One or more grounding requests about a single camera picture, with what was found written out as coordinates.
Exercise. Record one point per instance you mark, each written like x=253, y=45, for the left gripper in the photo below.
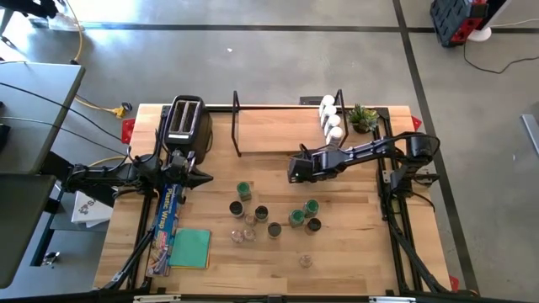
x=180, y=177

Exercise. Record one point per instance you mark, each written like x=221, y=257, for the green-lid glass spice jar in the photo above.
x=243, y=190

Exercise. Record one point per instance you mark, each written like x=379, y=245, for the black-lid jar labelled spices four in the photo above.
x=236, y=208

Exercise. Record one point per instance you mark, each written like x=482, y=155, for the black-lid thyme leaves jar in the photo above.
x=261, y=213

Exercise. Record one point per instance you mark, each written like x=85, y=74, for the black-lid orange turmeric jar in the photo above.
x=274, y=230

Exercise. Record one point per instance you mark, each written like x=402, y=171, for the green-lid oregano spice jar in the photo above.
x=311, y=207
x=297, y=217

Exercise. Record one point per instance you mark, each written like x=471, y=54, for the black-lid brown spice jar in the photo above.
x=313, y=225

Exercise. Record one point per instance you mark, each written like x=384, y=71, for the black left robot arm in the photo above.
x=97, y=177

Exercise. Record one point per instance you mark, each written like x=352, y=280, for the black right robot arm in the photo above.
x=419, y=147

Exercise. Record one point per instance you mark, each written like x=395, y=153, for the black two-slot toaster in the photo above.
x=185, y=141

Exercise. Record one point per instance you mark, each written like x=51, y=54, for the blue plastic wrap box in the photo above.
x=166, y=227

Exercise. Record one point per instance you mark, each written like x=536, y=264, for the small cork-stoppered glass jar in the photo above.
x=249, y=234
x=306, y=261
x=237, y=236
x=250, y=219

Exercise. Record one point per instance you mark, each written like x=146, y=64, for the teal green square sheet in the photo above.
x=190, y=248

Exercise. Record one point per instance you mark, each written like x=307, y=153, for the red corner protector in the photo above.
x=416, y=123
x=453, y=283
x=128, y=131

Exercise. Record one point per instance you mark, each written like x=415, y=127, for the black power plug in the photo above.
x=126, y=106

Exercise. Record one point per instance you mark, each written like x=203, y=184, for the white printed box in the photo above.
x=90, y=208

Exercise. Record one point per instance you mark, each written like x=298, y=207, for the small metal clamp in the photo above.
x=50, y=258

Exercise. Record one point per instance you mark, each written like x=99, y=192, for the small potted succulent plant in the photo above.
x=363, y=118

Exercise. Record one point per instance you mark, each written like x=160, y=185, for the light grey side desk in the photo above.
x=25, y=151

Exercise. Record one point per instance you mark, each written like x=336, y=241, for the dark grey side desk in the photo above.
x=21, y=227

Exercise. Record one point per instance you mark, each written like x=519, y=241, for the black red tool crate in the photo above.
x=452, y=19

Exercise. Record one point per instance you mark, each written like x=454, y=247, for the white round-base stand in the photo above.
x=480, y=34

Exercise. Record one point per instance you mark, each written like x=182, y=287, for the silver aluminium bracket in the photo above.
x=391, y=300
x=156, y=299

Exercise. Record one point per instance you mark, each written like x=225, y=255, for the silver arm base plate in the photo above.
x=387, y=176

